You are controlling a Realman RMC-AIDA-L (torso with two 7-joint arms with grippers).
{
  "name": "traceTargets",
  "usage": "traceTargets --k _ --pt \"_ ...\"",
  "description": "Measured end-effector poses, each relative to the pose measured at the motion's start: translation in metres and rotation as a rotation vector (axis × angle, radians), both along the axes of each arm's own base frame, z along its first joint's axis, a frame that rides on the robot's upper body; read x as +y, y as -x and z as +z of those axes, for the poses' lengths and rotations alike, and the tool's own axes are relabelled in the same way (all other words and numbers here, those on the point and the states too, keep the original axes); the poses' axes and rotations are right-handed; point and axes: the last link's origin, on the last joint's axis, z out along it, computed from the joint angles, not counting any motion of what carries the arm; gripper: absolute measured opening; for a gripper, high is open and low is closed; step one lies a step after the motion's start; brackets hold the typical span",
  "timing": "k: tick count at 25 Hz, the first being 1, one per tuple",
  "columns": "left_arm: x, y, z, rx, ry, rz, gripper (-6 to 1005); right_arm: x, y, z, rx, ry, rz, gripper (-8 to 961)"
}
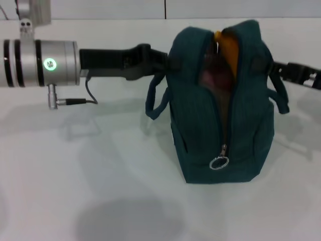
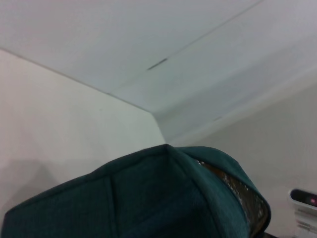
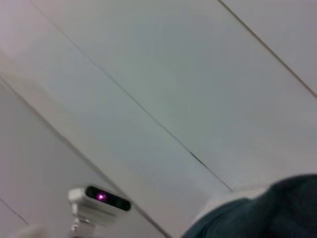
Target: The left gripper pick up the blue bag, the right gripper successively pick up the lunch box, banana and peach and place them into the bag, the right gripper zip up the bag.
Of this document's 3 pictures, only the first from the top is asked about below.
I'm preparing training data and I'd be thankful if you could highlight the yellow banana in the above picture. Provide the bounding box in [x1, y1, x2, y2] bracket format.
[214, 28, 239, 79]

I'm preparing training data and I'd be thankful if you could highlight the pink toy peach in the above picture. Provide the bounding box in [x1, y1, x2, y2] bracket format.
[200, 66, 233, 89]

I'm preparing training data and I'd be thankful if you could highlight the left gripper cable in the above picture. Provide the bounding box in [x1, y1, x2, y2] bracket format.
[59, 74, 99, 105]

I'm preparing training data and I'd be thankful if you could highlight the dark teal insulated lunch bag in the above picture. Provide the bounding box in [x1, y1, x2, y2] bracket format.
[145, 19, 291, 186]

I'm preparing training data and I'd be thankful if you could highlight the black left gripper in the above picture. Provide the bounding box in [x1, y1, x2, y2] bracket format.
[79, 43, 184, 81]

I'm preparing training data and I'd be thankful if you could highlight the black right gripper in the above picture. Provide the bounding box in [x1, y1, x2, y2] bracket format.
[252, 56, 321, 91]

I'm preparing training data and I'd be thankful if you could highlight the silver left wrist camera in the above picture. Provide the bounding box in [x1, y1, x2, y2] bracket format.
[15, 0, 53, 41]

